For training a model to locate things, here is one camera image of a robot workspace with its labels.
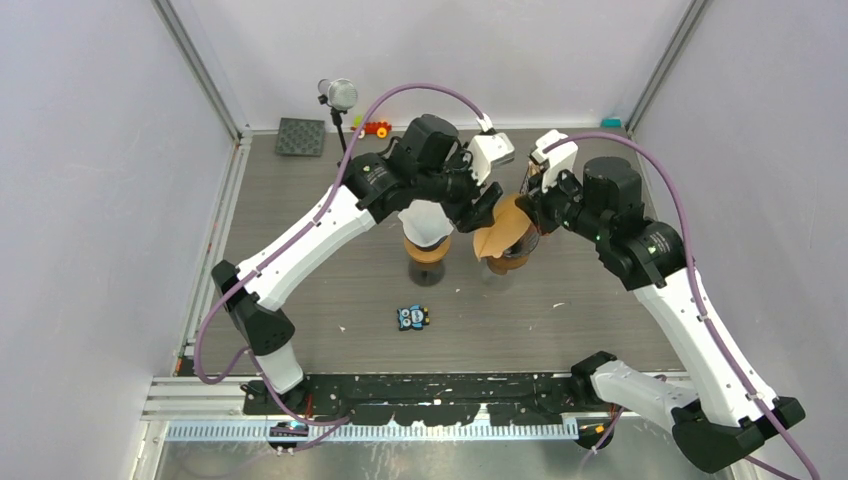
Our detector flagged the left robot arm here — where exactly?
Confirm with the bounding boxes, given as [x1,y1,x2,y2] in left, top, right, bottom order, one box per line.
[211,114,514,414]

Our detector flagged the colourful toy car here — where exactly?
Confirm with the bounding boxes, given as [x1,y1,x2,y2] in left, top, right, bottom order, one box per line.
[350,115,393,139]

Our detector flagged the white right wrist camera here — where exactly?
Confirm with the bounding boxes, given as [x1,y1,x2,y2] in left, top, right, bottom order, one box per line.
[527,129,578,193]

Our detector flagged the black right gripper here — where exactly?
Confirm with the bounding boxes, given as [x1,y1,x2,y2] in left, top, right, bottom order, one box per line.
[516,160,609,243]

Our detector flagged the brown paper coffee filter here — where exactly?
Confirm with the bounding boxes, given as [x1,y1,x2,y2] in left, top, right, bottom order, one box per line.
[472,193,532,260]

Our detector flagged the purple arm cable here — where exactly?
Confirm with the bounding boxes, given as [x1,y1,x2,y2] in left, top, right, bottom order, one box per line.
[543,131,823,480]
[193,83,497,453]

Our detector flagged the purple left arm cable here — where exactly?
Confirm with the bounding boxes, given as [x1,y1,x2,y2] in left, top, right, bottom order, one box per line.
[193,83,497,453]

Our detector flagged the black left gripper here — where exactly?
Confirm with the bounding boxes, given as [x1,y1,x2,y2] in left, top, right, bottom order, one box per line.
[416,144,503,233]

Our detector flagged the dark walnut dripper ring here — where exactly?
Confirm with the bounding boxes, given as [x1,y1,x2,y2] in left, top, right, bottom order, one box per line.
[483,254,531,277]

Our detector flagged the dark perforated square tray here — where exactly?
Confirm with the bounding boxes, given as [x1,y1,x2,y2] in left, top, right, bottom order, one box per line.
[274,117,326,157]

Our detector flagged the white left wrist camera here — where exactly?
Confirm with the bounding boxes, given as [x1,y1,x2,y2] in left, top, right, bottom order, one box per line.
[466,113,515,186]

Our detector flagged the smoky glass carafe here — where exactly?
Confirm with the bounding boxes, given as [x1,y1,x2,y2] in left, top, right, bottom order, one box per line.
[408,259,446,287]

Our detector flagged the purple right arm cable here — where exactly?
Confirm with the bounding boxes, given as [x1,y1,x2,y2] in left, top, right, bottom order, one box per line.
[543,131,823,480]

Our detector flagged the light wooden dripper ring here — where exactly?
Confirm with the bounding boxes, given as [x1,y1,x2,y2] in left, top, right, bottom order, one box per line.
[402,233,454,265]

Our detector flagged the blue owl figure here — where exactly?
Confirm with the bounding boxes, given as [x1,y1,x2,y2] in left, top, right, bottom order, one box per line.
[397,304,431,331]

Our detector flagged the silver microphone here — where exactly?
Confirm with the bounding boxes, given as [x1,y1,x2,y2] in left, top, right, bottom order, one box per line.
[317,78,358,153]

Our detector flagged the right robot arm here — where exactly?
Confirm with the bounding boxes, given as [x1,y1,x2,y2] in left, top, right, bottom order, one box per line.
[518,157,806,473]

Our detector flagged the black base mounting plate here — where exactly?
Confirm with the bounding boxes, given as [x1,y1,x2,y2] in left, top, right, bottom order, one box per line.
[240,372,621,427]

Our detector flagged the grey glass dripper cone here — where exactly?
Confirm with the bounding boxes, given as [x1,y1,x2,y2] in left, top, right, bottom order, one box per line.
[502,225,540,259]

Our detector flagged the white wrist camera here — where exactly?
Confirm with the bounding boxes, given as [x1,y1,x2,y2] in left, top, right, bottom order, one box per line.
[527,129,578,193]
[466,113,515,186]

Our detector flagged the white paper coffee filter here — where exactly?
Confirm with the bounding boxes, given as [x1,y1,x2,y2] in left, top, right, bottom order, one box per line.
[398,200,454,248]

